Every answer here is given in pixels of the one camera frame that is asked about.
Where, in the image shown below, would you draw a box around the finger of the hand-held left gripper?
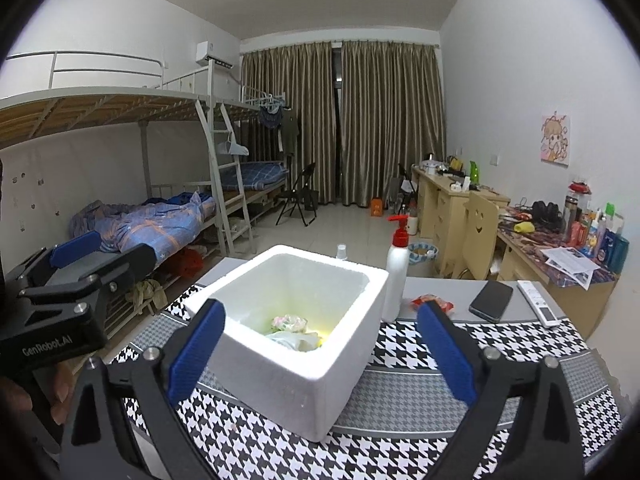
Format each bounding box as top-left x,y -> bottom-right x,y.
4,231 -> 103,292
15,243 -> 158,334

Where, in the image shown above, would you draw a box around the floral print cloth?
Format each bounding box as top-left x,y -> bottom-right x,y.
270,314 -> 307,334

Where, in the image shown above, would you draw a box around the blue plaid mattress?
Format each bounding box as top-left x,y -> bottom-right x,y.
220,160 -> 290,191

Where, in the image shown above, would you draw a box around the white remote control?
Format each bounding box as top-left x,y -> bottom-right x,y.
516,280 -> 558,329

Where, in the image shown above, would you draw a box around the black smartphone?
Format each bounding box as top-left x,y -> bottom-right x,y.
469,280 -> 514,324

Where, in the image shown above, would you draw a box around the wooden chair with smile cutout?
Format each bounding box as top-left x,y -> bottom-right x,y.
452,192 -> 500,281

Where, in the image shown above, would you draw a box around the trash bin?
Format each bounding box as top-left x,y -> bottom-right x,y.
407,242 -> 440,277

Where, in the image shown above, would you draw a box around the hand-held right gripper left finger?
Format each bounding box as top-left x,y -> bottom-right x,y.
59,298 -> 227,480

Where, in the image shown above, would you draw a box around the houndstooth table mat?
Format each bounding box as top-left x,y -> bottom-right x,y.
112,285 -> 623,480

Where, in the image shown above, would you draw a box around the blue plaid quilt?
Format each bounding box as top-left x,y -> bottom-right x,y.
70,192 -> 217,261

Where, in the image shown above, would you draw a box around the white bed ladder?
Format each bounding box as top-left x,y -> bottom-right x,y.
196,97 -> 253,256

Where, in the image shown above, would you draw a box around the black folding rack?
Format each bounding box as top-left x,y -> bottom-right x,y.
387,162 -> 418,211

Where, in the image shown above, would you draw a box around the white pump bottle red top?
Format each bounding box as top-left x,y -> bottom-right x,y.
382,215 -> 412,323

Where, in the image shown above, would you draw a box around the red cloth bundle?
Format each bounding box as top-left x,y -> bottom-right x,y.
175,249 -> 206,278

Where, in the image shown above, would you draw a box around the black folding chair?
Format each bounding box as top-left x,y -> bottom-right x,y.
276,162 -> 318,228

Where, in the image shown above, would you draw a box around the cartoon wall poster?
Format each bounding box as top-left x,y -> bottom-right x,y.
540,110 -> 572,166

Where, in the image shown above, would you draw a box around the white foam box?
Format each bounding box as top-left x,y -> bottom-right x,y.
182,244 -> 391,443

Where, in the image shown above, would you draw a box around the white air conditioner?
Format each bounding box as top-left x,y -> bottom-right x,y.
195,40 -> 236,70

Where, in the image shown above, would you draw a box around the brown curtain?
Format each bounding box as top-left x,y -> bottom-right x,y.
241,42 -> 337,208
341,40 -> 446,207

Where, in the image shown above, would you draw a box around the wooden desk with colourful mat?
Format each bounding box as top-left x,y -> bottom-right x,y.
495,207 -> 621,341

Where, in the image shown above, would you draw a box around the white metal bunk bed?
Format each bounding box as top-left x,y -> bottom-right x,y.
0,50 -> 256,356
220,85 -> 297,221

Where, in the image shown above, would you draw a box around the white tissue paper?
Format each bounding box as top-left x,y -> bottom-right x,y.
265,330 -> 321,355

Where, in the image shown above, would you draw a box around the beige cloth bundle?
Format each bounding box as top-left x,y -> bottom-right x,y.
125,280 -> 166,311

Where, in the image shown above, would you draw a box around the person's left hand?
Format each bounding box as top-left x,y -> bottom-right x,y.
0,361 -> 77,424

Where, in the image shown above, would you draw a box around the red snack packet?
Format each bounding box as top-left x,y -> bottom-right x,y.
411,294 -> 455,314

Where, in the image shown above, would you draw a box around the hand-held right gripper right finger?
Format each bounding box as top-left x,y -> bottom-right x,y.
416,300 -> 586,480

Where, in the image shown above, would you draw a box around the jar with red lid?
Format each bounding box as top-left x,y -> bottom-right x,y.
562,180 -> 592,241

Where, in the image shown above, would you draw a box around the cluster of toiletry bottles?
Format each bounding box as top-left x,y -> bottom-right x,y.
570,202 -> 631,268

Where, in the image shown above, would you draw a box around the white clothes hanger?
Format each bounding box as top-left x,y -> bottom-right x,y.
222,132 -> 250,157

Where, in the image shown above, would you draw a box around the printed paper sheets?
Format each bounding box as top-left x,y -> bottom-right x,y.
542,246 -> 601,288

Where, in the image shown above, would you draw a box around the light wooden desk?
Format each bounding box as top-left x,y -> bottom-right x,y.
411,164 -> 511,281

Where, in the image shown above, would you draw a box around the hanging dark clothes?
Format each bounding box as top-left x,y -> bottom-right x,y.
257,95 -> 301,153

